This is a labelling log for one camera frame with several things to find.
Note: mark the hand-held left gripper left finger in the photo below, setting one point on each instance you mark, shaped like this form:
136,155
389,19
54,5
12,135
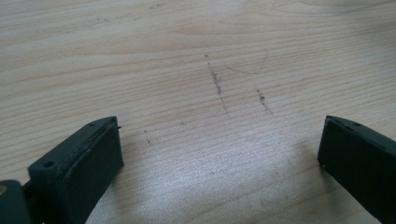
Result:
81,168

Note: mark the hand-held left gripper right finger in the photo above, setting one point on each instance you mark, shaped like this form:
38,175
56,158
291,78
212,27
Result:
361,161

